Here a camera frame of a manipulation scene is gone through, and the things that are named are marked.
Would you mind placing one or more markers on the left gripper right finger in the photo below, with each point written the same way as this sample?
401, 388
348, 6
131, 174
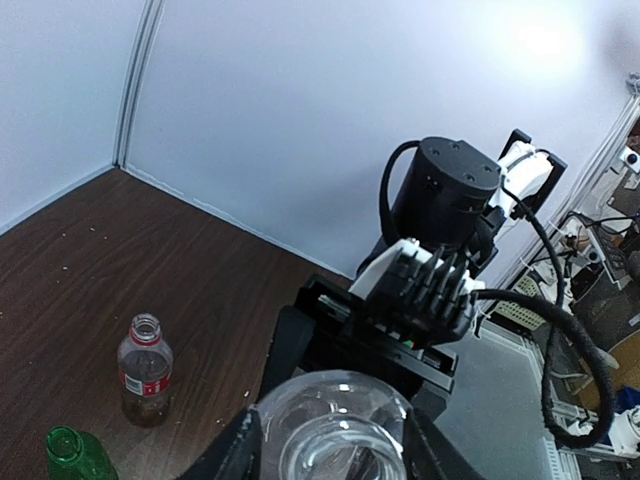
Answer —
429, 455

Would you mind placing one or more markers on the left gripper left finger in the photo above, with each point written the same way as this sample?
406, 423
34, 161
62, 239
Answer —
235, 454

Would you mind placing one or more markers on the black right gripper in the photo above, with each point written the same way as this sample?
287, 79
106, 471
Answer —
322, 331

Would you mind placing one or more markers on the clear bottle white cap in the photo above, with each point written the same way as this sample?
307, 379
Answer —
333, 424

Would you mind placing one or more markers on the red label cola bottle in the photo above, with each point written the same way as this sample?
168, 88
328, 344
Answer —
145, 366

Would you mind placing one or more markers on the green plastic bottle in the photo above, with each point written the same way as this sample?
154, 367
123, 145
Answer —
75, 454

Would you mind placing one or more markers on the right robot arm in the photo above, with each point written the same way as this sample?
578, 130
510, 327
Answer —
455, 197

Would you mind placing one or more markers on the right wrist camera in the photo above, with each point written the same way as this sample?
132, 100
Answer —
422, 296

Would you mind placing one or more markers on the right aluminium frame post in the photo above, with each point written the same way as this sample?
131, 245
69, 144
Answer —
138, 60

